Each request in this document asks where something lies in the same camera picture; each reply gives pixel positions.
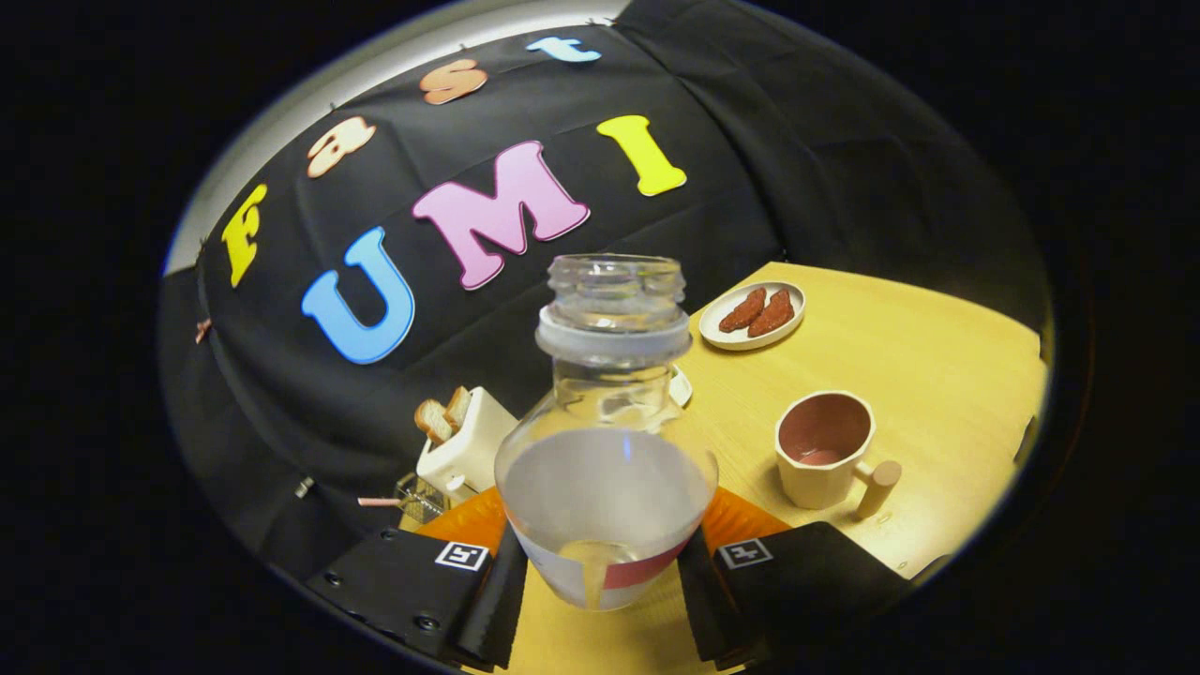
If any wooden table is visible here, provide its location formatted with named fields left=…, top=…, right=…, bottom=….
left=398, top=262, right=1049, bottom=675

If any red meat piece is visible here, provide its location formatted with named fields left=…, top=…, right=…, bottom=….
left=719, top=287, right=768, bottom=334
left=747, top=289, right=796, bottom=338

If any beige cup with pink inside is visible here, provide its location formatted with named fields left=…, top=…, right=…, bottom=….
left=774, top=390, right=903, bottom=521

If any white toaster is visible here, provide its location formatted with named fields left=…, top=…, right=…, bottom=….
left=416, top=386, right=518, bottom=503

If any clear juice bottle red label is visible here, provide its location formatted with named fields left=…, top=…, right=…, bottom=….
left=494, top=253, right=720, bottom=612

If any white oval plate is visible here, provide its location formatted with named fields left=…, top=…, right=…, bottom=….
left=698, top=280, right=806, bottom=352

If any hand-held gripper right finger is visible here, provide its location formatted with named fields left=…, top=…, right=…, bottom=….
left=677, top=486, right=912, bottom=672

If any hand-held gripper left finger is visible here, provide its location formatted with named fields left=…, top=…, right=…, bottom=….
left=302, top=486, right=529, bottom=670

